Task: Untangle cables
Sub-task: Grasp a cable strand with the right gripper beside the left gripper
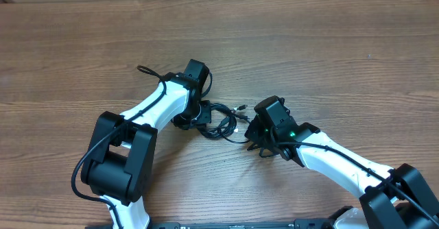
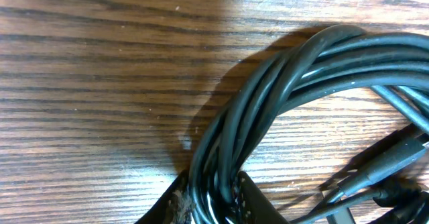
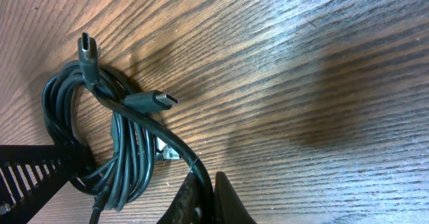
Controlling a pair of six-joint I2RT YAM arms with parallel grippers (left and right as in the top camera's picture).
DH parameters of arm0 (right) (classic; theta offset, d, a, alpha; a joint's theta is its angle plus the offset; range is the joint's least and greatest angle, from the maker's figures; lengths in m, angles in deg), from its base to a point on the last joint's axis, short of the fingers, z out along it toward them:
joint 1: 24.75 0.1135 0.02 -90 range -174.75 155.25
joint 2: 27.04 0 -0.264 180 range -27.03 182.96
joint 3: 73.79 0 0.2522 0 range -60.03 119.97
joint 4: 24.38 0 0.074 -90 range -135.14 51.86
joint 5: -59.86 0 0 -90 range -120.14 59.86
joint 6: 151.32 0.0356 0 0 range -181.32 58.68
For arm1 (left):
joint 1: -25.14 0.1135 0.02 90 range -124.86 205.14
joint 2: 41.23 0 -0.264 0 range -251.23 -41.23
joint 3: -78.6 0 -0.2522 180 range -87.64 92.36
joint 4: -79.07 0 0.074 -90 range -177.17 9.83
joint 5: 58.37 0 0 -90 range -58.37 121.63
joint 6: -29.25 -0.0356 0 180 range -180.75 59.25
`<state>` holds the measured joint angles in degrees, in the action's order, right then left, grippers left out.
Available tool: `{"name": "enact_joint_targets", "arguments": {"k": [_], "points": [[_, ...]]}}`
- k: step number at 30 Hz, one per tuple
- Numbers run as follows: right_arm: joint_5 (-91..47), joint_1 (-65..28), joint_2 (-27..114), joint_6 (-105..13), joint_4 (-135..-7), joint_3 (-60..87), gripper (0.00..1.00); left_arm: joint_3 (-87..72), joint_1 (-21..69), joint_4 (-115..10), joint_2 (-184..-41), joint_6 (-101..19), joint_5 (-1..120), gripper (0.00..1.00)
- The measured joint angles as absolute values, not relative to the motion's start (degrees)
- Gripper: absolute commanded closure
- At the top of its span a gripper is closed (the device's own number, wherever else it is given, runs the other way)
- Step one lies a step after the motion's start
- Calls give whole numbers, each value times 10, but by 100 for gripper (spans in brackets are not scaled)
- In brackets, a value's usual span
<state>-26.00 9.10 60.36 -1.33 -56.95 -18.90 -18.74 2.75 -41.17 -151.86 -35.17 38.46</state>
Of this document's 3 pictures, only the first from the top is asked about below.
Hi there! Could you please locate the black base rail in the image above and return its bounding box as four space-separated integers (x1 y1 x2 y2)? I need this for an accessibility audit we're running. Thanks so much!
85 217 344 229

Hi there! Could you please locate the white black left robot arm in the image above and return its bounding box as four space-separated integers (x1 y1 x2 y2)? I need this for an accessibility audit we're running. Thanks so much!
71 60 212 228

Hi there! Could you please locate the black USB cable bundle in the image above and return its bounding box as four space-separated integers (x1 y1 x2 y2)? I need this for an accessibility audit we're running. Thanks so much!
197 101 257 145

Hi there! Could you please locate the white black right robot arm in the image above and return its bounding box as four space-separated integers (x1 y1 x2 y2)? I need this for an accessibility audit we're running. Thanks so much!
245 95 438 229

